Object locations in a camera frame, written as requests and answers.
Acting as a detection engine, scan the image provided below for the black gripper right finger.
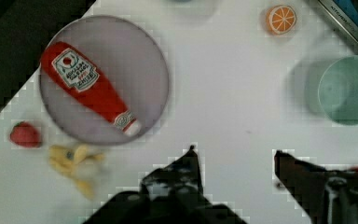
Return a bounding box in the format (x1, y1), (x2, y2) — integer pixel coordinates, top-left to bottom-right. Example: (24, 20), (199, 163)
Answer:
(274, 150), (358, 224)

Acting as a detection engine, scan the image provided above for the red toy strawberry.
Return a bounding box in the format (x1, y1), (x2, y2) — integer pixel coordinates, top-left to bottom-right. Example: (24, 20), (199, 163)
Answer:
(9, 121), (42, 148)

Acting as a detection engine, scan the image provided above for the orange slice toy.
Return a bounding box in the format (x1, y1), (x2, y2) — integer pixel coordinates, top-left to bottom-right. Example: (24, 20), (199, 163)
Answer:
(266, 5), (297, 35)

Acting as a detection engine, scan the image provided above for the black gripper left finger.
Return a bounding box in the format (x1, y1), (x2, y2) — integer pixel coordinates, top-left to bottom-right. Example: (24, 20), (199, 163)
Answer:
(83, 147), (247, 224)

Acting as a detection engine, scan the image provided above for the yellow toy banana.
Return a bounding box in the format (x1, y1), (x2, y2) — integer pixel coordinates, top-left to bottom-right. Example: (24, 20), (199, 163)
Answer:
(48, 145), (104, 200)

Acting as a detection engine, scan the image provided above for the green cup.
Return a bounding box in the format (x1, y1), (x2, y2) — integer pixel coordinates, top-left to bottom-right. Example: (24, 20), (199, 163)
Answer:
(305, 55), (358, 126)

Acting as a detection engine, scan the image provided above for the red ketchup bottle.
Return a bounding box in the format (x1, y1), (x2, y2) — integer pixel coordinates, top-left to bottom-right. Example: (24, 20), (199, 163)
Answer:
(40, 42), (142, 137)

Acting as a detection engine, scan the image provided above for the grey round plate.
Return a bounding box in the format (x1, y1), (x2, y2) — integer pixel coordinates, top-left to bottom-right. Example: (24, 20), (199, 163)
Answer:
(40, 15), (170, 146)

